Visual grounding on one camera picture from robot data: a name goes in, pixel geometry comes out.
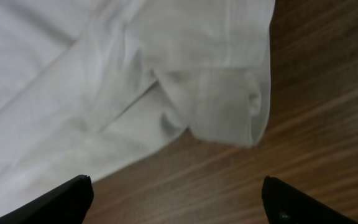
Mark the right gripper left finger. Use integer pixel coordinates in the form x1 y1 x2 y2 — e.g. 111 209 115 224
0 175 94 224

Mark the white t-shirt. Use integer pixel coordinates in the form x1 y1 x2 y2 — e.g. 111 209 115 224
0 0 275 217

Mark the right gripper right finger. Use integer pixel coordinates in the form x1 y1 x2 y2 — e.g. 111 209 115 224
262 176 358 224

